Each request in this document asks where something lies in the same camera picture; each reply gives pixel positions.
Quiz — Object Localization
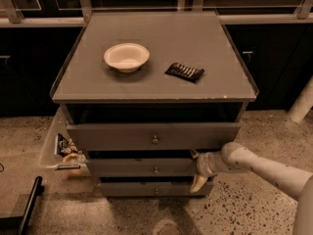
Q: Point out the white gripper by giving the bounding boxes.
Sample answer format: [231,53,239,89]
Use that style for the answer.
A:
[190,149,217,193]

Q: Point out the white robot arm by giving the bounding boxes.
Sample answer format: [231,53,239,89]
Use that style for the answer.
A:
[190,142,313,235]

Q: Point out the grey top drawer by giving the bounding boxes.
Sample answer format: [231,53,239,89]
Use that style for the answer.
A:
[67,122,240,151]

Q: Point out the grey drawer cabinet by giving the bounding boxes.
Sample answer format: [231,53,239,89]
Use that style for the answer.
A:
[52,12,258,185]

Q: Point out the black snack packet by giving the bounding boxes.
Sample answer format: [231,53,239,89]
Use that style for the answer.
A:
[165,63,204,83]

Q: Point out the white paper bowl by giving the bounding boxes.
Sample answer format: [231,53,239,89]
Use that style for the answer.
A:
[104,43,150,72]

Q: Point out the snack bags in bin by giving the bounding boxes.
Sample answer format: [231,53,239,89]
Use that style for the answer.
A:
[55,133,86,163]

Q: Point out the clear plastic bin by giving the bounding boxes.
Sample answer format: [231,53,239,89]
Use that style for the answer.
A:
[39,108,90,178]

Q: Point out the black bar at floor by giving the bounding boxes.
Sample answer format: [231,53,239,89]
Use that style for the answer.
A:
[0,176,44,235]

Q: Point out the white post at right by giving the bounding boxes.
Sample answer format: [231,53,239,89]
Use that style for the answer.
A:
[288,76,313,122]

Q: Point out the metal window rail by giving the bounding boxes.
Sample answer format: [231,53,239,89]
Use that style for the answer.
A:
[1,0,313,27]

